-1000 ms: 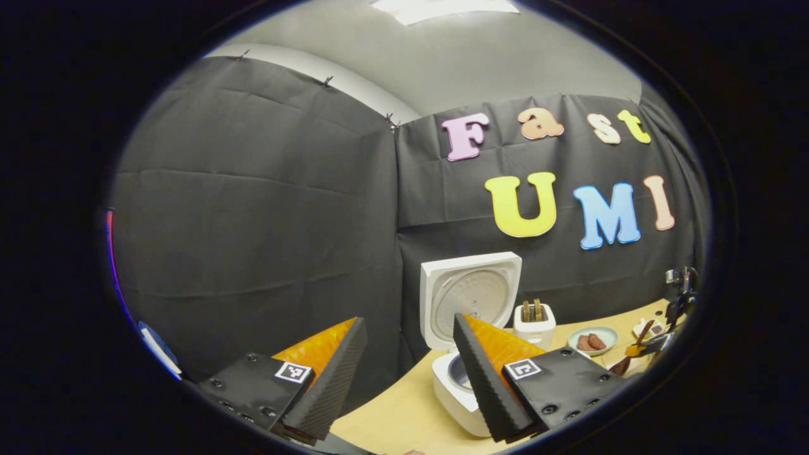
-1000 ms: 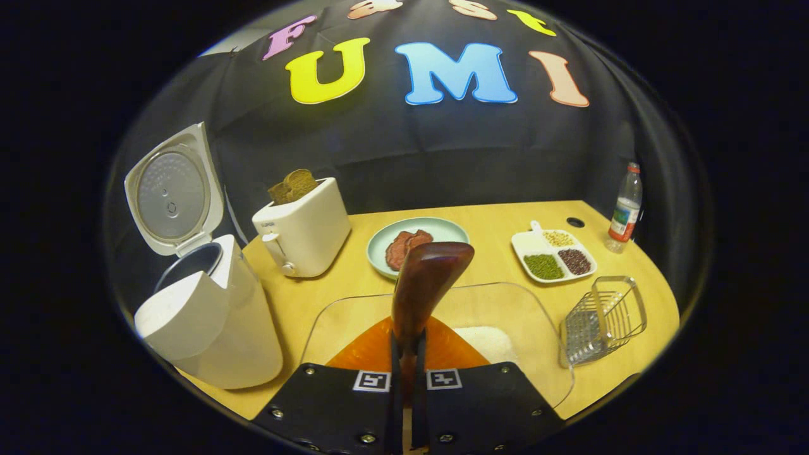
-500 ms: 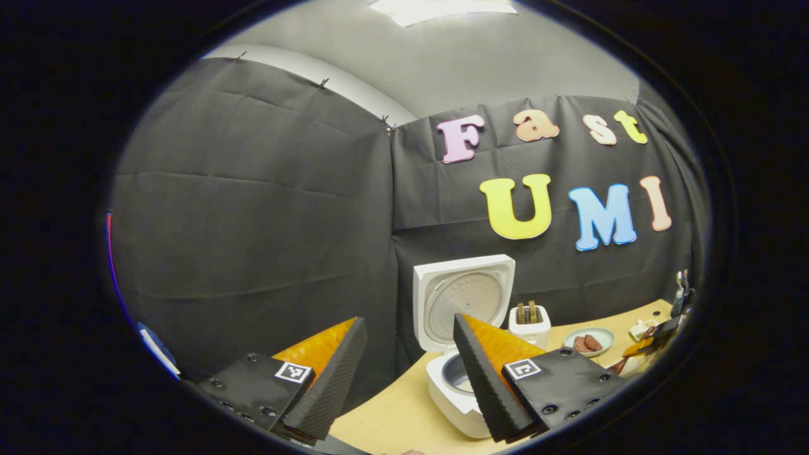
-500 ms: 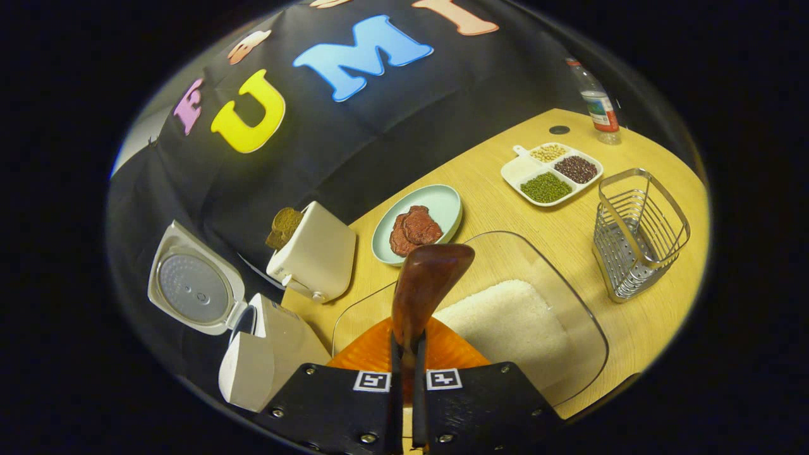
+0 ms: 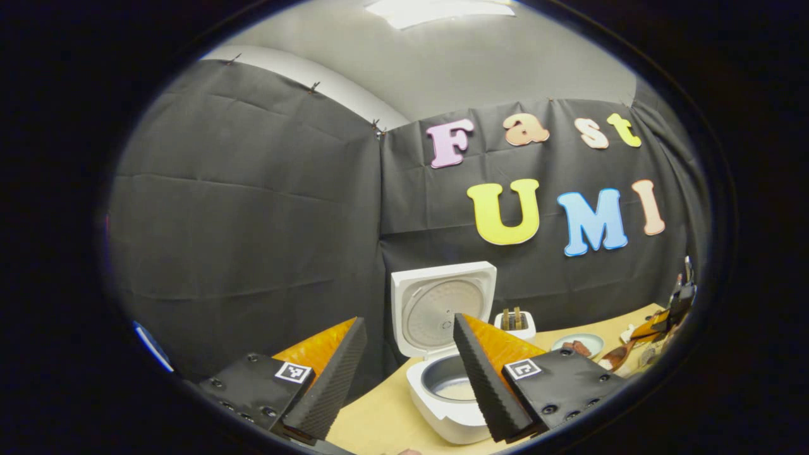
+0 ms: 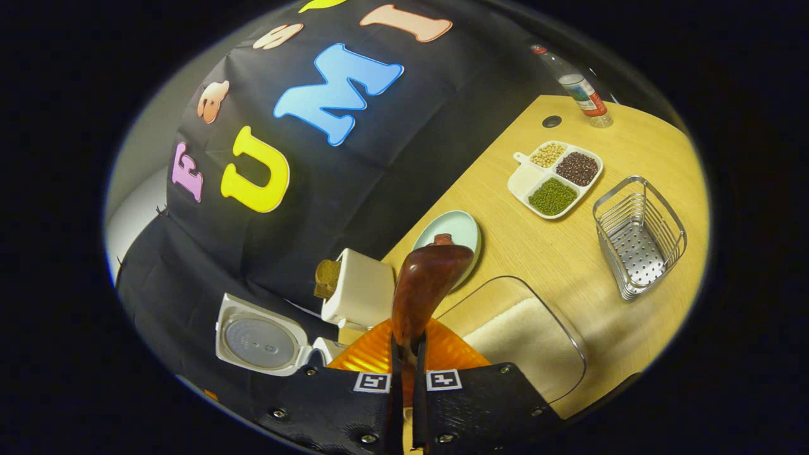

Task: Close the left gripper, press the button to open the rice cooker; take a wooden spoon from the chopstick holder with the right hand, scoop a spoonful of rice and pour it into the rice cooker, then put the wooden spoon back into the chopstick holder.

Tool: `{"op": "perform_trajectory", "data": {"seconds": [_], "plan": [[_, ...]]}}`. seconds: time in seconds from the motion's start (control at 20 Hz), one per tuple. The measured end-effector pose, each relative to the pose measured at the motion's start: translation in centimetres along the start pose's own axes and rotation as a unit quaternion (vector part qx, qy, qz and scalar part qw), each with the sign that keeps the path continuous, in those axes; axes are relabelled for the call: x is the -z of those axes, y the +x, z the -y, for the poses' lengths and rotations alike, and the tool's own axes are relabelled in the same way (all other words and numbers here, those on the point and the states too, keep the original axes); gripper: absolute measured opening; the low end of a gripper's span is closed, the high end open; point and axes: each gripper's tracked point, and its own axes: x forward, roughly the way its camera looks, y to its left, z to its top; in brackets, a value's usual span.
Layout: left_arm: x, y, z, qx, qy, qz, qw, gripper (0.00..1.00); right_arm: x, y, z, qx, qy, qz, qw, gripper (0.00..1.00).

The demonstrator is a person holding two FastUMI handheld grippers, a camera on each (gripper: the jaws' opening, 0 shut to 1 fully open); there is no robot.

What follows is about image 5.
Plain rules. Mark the pale green plate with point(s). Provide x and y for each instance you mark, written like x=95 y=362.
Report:
x=594 y=341

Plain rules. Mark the white toaster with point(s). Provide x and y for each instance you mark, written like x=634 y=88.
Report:
x=524 y=332

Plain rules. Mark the white rice cooker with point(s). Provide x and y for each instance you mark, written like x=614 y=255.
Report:
x=436 y=303

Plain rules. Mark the white rice heap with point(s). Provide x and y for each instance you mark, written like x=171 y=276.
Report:
x=456 y=392

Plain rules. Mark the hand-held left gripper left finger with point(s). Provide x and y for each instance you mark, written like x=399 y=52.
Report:
x=332 y=385

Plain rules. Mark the large ceiling light panel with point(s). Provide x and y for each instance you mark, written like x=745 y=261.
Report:
x=442 y=9

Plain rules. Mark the black backdrop cloth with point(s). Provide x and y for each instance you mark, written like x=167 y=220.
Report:
x=253 y=221

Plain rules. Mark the blue edged white panel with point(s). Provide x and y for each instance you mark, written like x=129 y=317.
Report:
x=152 y=346

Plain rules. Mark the brown bread slice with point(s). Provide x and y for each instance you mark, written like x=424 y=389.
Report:
x=517 y=318
x=506 y=318

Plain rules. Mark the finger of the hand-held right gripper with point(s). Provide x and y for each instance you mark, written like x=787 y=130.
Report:
x=652 y=327

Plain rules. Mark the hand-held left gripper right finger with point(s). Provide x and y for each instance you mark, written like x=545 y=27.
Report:
x=486 y=385

